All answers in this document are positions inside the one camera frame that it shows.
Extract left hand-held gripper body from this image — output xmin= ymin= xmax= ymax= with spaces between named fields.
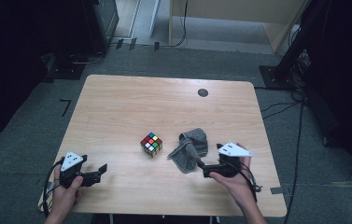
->
xmin=59 ymin=151 xmax=101 ymax=189

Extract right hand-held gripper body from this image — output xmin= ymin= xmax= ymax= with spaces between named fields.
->
xmin=202 ymin=142 xmax=254 ymax=178

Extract grey cloth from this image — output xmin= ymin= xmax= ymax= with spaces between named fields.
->
xmin=167 ymin=127 xmax=209 ymax=175

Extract multicoloured puzzle cube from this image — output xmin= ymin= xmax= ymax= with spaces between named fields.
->
xmin=139 ymin=132 xmax=163 ymax=159

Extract person's right hand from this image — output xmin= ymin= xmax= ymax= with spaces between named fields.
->
xmin=209 ymin=157 xmax=256 ymax=211

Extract person's left hand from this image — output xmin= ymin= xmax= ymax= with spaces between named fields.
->
xmin=51 ymin=164 xmax=84 ymax=216

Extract black metal stand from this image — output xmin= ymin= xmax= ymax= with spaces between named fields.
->
xmin=259 ymin=0 xmax=333 ymax=91

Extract dark curtain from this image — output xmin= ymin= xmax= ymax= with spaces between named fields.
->
xmin=0 ymin=0 xmax=86 ymax=148
xmin=301 ymin=0 xmax=352 ymax=188

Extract black cabinet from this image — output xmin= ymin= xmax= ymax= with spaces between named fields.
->
xmin=81 ymin=0 xmax=120 ymax=55

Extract light wooden desk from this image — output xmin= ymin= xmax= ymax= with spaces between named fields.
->
xmin=168 ymin=0 xmax=309 ymax=54

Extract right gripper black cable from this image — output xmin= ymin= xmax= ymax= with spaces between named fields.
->
xmin=229 ymin=161 xmax=263 ymax=202

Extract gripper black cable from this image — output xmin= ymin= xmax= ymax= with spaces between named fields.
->
xmin=37 ymin=158 xmax=64 ymax=218
xmin=229 ymin=161 xmax=263 ymax=202

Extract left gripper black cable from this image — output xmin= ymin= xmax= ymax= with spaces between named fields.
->
xmin=37 ymin=158 xmax=64 ymax=218

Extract short black floor cable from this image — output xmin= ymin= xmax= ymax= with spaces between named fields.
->
xmin=260 ymin=101 xmax=294 ymax=113
xmin=261 ymin=102 xmax=303 ymax=120

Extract long black floor cable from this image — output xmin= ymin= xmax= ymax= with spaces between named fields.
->
xmin=284 ymin=102 xmax=305 ymax=224

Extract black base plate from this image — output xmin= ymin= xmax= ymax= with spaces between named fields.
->
xmin=44 ymin=52 xmax=86 ymax=81

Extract black hanging cable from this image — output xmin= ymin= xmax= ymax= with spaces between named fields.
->
xmin=163 ymin=0 xmax=190 ymax=49

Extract pale upright post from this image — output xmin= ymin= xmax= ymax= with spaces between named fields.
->
xmin=148 ymin=0 xmax=162 ymax=39

